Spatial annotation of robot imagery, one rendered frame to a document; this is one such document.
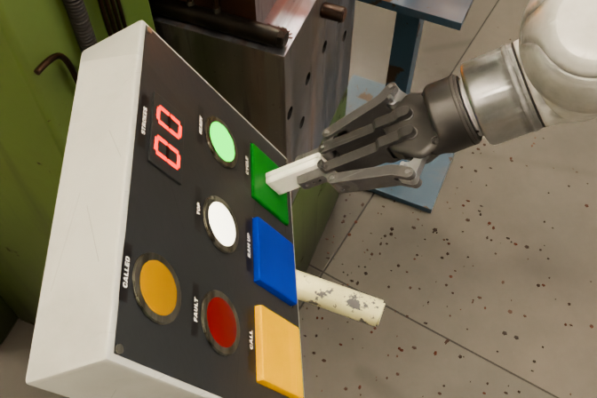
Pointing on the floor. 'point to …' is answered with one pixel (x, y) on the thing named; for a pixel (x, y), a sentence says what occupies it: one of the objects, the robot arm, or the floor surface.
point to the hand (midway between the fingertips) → (298, 174)
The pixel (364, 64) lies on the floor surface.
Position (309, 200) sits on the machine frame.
